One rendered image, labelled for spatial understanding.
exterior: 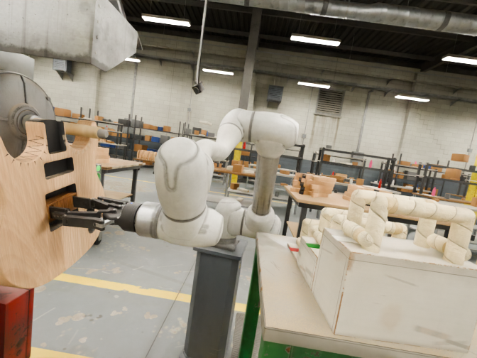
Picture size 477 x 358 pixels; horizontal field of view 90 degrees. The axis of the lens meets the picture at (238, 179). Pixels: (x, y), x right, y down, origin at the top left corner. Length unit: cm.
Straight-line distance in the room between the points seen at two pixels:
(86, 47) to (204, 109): 1147
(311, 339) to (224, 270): 91
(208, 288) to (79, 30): 127
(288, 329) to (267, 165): 70
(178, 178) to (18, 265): 41
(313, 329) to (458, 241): 33
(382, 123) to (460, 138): 359
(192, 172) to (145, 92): 1258
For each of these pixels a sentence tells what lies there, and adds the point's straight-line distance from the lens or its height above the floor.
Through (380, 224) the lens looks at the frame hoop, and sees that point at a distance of 53.
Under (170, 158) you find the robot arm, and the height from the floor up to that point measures 123.
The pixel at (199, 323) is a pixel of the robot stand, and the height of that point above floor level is 25.
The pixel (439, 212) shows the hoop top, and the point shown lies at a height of 120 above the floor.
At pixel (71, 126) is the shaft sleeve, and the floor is 126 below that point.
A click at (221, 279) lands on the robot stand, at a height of 54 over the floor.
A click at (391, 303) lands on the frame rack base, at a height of 101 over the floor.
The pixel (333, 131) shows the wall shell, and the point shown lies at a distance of 1235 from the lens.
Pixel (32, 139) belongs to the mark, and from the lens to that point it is 73.
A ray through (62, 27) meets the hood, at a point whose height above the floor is 145.
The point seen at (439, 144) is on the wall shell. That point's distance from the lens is 1462.
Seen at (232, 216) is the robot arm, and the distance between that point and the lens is 136.
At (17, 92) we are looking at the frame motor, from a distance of 88.
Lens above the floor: 125
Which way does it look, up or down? 6 degrees down
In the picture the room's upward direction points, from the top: 8 degrees clockwise
